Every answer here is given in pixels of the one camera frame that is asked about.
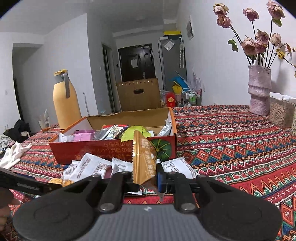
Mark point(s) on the golden brown snack packet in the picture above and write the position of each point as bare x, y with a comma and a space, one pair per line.
144, 159

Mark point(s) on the grey refrigerator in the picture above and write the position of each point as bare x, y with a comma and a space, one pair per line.
172, 60

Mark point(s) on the person's hand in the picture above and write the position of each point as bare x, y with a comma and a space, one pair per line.
7, 198

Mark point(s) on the silver white snack packet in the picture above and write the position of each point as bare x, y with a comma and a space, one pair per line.
165, 131

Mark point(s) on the yellow thermos jug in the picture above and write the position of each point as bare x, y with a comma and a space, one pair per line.
65, 100

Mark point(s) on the dark entrance door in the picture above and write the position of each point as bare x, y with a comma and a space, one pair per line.
136, 63

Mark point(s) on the red gift box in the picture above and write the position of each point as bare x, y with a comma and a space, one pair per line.
170, 100

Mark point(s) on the yellow box on refrigerator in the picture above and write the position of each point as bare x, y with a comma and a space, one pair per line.
172, 33

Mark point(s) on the glass cup with tea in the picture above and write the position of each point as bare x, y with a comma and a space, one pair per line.
43, 121

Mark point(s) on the clear jar of nuts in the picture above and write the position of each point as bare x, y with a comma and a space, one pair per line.
282, 108

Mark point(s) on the pink snack packet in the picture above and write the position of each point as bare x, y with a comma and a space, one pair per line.
83, 135

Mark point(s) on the pink textured vase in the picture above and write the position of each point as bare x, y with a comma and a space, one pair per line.
259, 88

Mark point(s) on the white cloth glove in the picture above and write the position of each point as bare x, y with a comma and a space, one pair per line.
13, 155

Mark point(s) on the wall electrical panel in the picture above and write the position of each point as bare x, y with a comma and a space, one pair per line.
189, 28

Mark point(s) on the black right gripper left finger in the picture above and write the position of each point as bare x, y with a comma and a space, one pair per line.
118, 185

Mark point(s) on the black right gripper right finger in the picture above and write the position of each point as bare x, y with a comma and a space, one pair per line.
177, 184

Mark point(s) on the wire storage cart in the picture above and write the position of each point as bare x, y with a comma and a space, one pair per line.
191, 97

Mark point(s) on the colourful patterned tablecloth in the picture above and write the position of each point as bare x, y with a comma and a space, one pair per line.
244, 150

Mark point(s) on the dried pink roses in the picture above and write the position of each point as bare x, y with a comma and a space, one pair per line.
263, 48

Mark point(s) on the red silver snack bag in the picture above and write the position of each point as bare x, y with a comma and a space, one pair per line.
110, 132

